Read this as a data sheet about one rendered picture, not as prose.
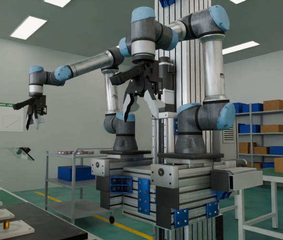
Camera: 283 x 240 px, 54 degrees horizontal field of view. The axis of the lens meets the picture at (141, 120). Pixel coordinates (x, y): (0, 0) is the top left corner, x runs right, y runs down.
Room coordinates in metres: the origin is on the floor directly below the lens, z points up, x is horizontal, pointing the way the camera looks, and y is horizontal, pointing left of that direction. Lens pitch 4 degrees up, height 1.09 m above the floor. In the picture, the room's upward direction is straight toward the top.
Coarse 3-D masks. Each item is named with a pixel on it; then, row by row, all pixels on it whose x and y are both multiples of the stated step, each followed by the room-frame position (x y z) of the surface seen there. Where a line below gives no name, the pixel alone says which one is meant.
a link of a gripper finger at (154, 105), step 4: (148, 92) 0.79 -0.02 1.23; (144, 96) 0.81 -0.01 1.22; (148, 96) 0.79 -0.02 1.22; (148, 100) 0.79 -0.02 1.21; (152, 100) 0.78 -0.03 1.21; (156, 100) 0.79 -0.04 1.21; (160, 100) 0.82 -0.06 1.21; (148, 104) 0.79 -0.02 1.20; (152, 104) 0.78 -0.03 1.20; (156, 104) 0.79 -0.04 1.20; (160, 104) 0.81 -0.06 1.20; (164, 104) 0.82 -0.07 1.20; (152, 108) 0.78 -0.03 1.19; (156, 108) 0.78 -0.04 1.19; (160, 108) 0.80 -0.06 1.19; (152, 112) 0.78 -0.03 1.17; (156, 112) 0.78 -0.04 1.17; (156, 116) 0.78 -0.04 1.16
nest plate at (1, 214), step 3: (0, 210) 1.27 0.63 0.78; (3, 210) 1.27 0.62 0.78; (6, 210) 1.27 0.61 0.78; (0, 213) 1.22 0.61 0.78; (3, 213) 1.22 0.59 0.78; (6, 213) 1.22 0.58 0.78; (9, 213) 1.22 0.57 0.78; (0, 216) 1.18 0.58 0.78; (3, 216) 1.18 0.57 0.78; (6, 216) 1.18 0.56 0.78; (9, 216) 1.18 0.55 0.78; (12, 216) 1.19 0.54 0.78; (0, 219) 1.16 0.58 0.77; (3, 219) 1.17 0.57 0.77; (6, 219) 1.18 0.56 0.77
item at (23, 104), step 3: (27, 99) 1.51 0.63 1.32; (30, 99) 1.48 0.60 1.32; (33, 99) 1.49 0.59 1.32; (21, 102) 1.45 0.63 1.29; (24, 102) 1.46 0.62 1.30; (27, 102) 1.47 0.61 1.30; (30, 102) 1.48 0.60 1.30; (15, 105) 1.43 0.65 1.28; (18, 105) 1.43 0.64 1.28; (21, 105) 1.45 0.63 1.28; (24, 105) 1.46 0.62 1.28; (15, 108) 1.43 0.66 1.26; (18, 108) 1.44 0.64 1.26
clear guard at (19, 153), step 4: (0, 148) 1.17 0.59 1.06; (4, 148) 1.18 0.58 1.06; (8, 148) 1.19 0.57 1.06; (12, 148) 1.20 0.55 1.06; (16, 148) 1.21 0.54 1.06; (20, 148) 1.22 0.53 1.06; (12, 152) 1.41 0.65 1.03; (16, 152) 1.35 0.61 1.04; (20, 152) 1.29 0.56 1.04; (24, 152) 1.25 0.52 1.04; (16, 156) 1.43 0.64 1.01; (20, 156) 1.36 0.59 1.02; (24, 156) 1.31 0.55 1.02; (28, 156) 1.26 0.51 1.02
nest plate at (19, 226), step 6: (12, 222) 1.09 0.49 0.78; (18, 222) 1.09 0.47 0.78; (24, 222) 1.09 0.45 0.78; (0, 228) 1.02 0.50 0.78; (12, 228) 1.02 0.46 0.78; (18, 228) 1.02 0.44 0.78; (24, 228) 1.02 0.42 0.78; (30, 228) 1.02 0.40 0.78; (0, 234) 0.95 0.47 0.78; (6, 234) 0.95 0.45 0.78; (12, 234) 0.96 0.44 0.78; (18, 234) 0.98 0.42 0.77
